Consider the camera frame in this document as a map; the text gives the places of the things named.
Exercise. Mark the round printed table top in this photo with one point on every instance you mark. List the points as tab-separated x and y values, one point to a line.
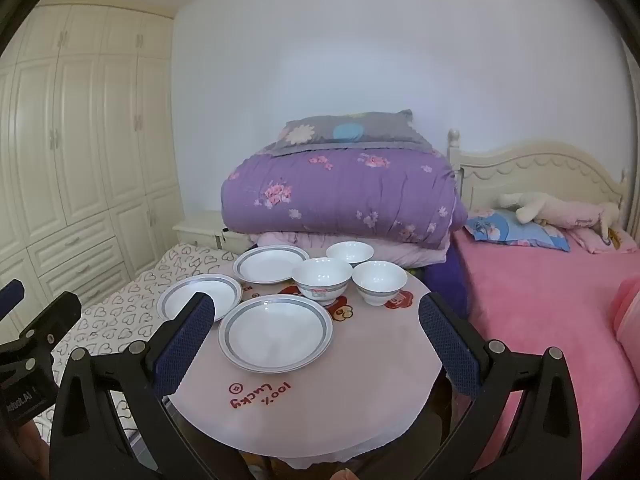
125	310

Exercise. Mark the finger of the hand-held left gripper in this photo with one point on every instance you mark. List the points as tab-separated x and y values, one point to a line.
12	296
52	316

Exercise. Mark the pink bedsheet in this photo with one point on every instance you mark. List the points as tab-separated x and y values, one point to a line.
540	310

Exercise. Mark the white plate with grey rim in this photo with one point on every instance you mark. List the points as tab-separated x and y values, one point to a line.
275	335
190	295
265	265

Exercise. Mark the plain pink pillow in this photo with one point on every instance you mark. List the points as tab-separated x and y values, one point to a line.
629	315

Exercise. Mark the cream bed headboard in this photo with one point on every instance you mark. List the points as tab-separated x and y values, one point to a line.
540	170

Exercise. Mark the pale pink folded blanket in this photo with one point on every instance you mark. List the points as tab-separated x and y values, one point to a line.
415	255

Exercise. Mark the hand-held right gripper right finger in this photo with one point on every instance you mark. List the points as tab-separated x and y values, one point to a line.
450	350

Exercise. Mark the grey floral pillow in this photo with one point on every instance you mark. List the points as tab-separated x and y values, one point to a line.
350	130

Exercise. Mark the heart pattern pillow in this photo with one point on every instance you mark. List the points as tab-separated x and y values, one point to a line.
75	135

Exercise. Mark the cream plush toy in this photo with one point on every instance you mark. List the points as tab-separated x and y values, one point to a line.
565	210

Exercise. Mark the purple floral quilt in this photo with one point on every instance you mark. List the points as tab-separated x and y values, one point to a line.
340	195

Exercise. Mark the white bowl with grey band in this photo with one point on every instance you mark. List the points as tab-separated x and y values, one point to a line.
350	252
379	280

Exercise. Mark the cream nightstand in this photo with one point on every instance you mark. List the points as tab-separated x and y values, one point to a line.
200	230

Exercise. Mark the white bowl with red label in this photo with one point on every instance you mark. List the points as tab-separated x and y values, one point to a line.
320	275

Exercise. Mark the dark purple cloth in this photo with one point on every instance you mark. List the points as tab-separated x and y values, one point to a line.
450	280

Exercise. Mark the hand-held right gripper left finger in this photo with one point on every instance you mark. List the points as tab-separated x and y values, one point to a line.
185	345

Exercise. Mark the blue cartoon pillow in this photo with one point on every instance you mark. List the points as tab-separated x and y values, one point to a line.
505	230

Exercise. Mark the pink and yellow pillow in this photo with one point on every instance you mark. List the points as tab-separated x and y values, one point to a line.
595	242

